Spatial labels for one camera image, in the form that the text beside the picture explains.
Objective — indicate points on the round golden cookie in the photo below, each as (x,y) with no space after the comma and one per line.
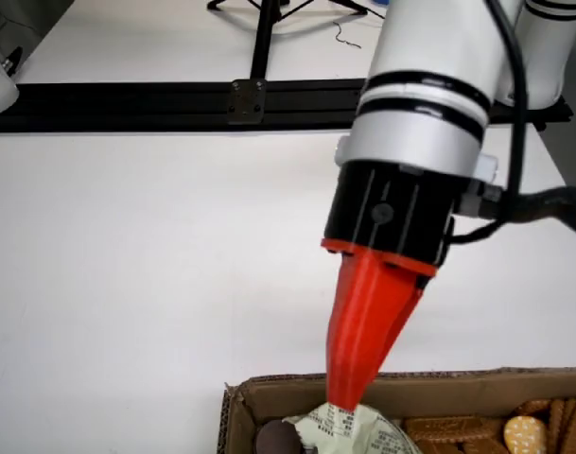
(524,434)

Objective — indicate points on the black aluminium rail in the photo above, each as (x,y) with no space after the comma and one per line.
(127,106)

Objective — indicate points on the brown rectangular biscuit pack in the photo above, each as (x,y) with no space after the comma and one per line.
(448,432)
(569,425)

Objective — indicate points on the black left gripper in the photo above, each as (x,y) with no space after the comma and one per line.
(391,213)

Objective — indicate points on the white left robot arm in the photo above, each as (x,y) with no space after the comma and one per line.
(434,71)

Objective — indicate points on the brown cardboard box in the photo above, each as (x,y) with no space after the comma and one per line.
(458,389)

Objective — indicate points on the pale green snack packet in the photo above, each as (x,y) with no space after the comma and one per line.
(354,430)

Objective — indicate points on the black tripod stand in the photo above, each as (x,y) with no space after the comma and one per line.
(265,42)

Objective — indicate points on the dark metal joint plate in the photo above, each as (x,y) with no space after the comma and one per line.
(246,101)

